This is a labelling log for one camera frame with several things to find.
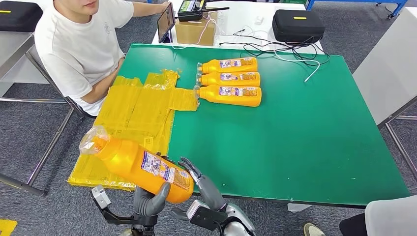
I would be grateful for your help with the black tablet on stand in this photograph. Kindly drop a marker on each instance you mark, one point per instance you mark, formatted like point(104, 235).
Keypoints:
point(165, 22)

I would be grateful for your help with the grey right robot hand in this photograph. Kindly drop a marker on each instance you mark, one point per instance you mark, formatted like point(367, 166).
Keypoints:
point(208, 192)

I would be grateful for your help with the white table leg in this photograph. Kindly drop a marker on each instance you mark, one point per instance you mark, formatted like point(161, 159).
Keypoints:
point(299, 207)

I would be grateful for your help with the person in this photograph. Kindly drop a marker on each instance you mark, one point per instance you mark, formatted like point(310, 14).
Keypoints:
point(75, 49)
point(391, 218)

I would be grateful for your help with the grey metal table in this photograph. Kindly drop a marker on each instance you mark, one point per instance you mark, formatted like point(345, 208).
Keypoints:
point(13, 49)

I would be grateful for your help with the white table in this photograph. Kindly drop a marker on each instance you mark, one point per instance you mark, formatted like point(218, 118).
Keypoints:
point(241, 16)

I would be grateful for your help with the person's left hand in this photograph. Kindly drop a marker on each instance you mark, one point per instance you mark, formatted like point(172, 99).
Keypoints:
point(166, 4)

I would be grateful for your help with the black remote controller with antenna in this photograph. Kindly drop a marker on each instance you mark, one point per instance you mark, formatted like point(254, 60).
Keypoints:
point(189, 8)

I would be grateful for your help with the brown cardboard box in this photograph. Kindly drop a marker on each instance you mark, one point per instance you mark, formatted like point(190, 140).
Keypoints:
point(192, 32)

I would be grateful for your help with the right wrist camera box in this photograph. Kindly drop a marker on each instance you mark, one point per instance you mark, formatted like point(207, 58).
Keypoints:
point(208, 218)

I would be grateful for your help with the black case with yellow label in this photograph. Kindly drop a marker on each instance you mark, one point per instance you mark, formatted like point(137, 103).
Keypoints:
point(19, 18)
point(296, 27)

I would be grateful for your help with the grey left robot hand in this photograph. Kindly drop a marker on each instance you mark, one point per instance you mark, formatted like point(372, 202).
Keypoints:
point(146, 203)

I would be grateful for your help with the blue metal rack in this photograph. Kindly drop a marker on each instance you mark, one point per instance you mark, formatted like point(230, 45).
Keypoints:
point(309, 4)

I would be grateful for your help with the green plastic crate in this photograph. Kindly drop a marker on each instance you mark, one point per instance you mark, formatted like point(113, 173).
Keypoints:
point(293, 1)

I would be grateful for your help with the yellow floor sticker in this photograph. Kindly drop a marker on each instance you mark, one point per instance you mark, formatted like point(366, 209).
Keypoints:
point(7, 228)

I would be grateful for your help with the yellow taped plastic sheet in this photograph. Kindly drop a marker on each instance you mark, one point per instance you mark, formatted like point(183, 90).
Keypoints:
point(130, 110)

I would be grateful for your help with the orange Tide detergent bottle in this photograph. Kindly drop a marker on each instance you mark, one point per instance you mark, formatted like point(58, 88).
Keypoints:
point(130, 163)
point(211, 66)
point(228, 99)
point(211, 79)

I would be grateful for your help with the small white adapter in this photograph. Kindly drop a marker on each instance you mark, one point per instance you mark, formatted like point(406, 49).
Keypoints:
point(259, 20)

